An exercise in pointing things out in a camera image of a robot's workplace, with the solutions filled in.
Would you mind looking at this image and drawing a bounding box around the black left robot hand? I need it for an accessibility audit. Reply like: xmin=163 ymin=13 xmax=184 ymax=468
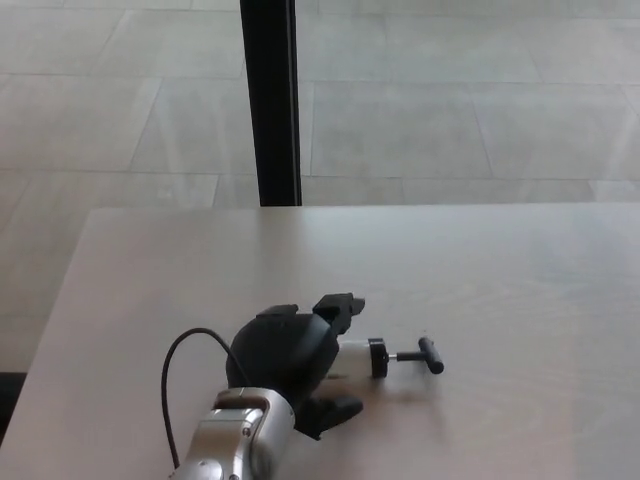
xmin=224 ymin=292 xmax=366 ymax=441

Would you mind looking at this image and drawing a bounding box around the white air pump black handle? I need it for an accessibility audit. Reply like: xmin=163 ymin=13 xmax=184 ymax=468
xmin=329 ymin=337 xmax=446 ymax=382

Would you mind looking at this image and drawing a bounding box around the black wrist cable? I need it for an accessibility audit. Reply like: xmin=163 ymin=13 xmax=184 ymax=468
xmin=160 ymin=327 xmax=247 ymax=469

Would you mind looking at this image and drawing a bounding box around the black vertical post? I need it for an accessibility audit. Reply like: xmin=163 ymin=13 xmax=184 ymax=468
xmin=239 ymin=0 xmax=303 ymax=207

